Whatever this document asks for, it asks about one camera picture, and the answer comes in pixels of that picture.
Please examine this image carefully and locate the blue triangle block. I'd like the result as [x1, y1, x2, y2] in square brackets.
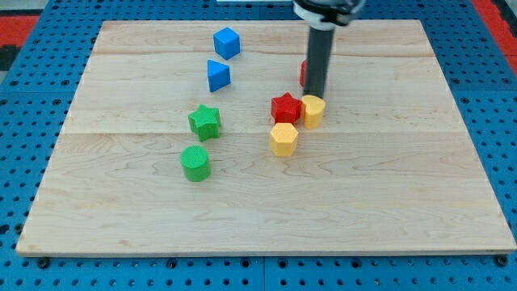
[207, 60, 231, 92]

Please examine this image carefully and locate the yellow hexagon block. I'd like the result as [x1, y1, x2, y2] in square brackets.
[270, 123, 299, 157]

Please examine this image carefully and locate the yellow heart block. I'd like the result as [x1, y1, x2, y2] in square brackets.
[301, 95, 326, 129]

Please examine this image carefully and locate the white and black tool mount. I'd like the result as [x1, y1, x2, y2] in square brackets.
[293, 0, 366, 30]

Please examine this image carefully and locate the green cylinder block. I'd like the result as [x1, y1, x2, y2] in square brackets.
[180, 145, 211, 182]

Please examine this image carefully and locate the green star block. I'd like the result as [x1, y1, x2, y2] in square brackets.
[188, 104, 221, 142]

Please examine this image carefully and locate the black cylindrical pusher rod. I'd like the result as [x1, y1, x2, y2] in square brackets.
[304, 27, 334, 99]

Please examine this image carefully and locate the blue cube block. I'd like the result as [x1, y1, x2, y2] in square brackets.
[213, 27, 241, 60]

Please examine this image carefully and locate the red block behind pusher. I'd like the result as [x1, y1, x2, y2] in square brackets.
[299, 60, 307, 87]

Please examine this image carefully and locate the red star block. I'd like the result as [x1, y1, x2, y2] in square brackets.
[271, 92, 302, 124]

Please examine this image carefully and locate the wooden board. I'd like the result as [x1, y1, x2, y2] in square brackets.
[16, 20, 516, 258]

